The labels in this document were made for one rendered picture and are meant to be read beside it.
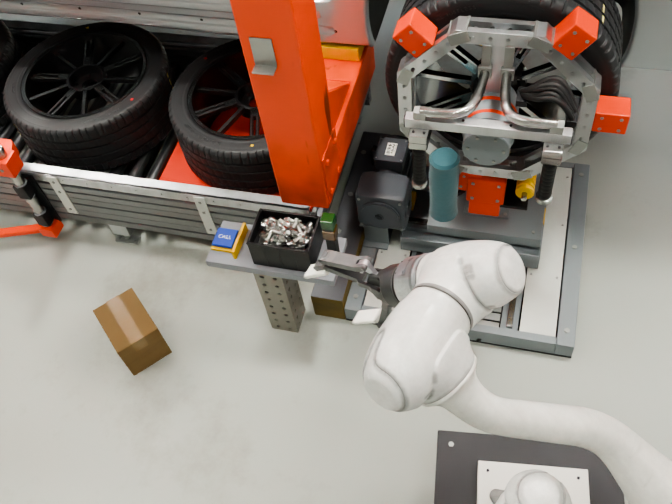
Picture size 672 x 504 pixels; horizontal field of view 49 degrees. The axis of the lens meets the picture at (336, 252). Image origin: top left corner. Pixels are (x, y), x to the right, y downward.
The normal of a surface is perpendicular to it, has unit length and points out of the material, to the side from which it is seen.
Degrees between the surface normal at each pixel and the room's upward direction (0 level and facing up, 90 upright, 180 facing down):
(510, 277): 51
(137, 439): 0
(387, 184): 0
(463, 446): 0
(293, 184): 90
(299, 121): 90
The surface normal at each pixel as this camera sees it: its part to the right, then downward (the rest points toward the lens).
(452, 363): 0.53, -0.11
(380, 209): -0.25, 0.80
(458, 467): -0.11, -0.58
